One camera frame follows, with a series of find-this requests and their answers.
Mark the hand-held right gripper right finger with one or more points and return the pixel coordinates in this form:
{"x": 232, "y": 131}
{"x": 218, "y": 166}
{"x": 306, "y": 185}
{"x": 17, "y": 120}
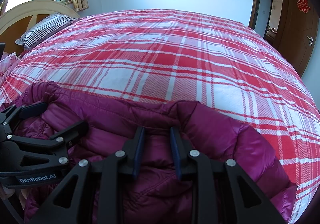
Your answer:
{"x": 176, "y": 154}

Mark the red paper door decoration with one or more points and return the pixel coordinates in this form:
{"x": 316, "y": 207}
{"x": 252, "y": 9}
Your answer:
{"x": 302, "y": 4}

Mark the red white plaid bed sheet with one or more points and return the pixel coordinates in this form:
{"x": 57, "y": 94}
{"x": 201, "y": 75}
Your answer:
{"x": 160, "y": 51}

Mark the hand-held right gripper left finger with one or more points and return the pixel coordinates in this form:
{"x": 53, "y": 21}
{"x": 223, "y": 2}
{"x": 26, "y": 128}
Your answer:
{"x": 139, "y": 154}

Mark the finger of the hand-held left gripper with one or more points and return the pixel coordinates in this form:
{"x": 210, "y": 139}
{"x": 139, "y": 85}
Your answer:
{"x": 72, "y": 130}
{"x": 30, "y": 110}

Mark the brown wooden door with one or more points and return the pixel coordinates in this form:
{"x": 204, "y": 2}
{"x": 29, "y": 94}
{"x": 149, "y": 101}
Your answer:
{"x": 295, "y": 39}

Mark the cream and wood headboard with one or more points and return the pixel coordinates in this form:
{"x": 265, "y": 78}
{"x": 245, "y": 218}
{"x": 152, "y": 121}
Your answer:
{"x": 15, "y": 14}

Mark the purple hooded down jacket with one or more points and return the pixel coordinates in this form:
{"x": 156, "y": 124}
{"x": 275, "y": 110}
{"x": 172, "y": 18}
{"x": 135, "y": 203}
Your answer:
{"x": 155, "y": 119}

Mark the striped pillow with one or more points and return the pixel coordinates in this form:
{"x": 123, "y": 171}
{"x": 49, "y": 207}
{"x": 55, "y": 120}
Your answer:
{"x": 42, "y": 29}

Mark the pink floral quilt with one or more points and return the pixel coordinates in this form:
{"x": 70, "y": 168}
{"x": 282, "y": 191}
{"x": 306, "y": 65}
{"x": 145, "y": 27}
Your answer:
{"x": 6, "y": 64}

